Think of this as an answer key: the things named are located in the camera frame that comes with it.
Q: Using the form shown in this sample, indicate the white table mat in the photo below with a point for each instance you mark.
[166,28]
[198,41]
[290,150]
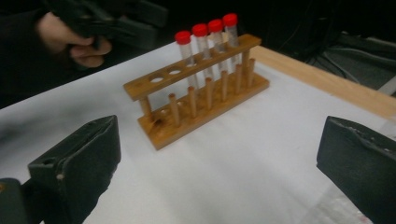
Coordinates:
[249,149]

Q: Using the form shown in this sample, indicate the aluminium floor rail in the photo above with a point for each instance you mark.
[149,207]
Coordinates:
[387,88]

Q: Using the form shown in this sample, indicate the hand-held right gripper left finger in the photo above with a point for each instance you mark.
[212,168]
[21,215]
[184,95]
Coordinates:
[81,165]

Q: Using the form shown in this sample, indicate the wooden test tube rack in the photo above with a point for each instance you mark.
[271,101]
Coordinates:
[199,124]

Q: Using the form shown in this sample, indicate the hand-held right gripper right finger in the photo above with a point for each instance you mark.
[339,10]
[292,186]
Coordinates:
[358,168]

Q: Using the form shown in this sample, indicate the red-capped clear test tube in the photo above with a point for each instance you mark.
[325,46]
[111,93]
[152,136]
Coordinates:
[230,19]
[215,25]
[200,30]
[182,37]

